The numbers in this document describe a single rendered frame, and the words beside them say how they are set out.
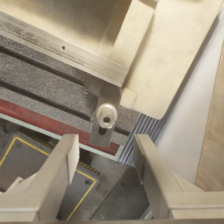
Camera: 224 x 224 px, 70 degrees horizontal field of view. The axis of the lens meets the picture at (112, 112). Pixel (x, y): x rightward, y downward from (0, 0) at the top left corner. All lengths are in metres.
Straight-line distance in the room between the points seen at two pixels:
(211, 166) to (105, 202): 1.37
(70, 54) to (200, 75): 0.45
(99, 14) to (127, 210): 1.82
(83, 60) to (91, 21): 0.10
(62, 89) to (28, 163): 0.88
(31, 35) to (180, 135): 0.52
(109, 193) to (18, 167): 0.89
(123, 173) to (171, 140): 1.09
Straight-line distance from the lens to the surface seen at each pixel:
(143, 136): 0.15
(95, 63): 0.27
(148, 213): 1.74
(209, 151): 0.65
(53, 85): 0.55
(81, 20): 0.35
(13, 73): 0.59
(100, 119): 0.24
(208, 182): 0.69
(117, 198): 1.83
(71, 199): 1.42
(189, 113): 0.61
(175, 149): 0.64
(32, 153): 1.28
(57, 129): 0.60
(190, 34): 0.37
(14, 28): 0.30
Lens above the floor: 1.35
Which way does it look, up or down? 76 degrees down
